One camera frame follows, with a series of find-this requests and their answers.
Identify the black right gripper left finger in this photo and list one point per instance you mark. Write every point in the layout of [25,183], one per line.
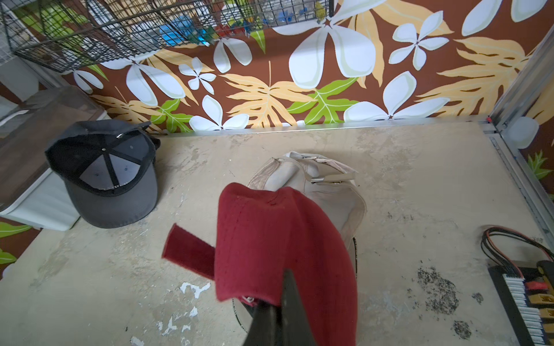
[264,327]

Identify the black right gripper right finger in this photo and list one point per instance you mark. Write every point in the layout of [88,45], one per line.
[293,324]

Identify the red baseball cap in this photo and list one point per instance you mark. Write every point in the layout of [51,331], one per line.
[262,234]

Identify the dark grey baseball cap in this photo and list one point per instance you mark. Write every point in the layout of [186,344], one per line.
[108,170]

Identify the white cap under pile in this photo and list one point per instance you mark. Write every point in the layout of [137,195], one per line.
[327,182]

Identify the black parallel charging board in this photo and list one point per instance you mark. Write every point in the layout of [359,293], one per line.
[526,293]

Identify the white box with brown lid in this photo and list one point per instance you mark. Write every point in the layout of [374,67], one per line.
[31,193]

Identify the black wire wall basket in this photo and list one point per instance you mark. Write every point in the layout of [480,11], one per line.
[68,35]

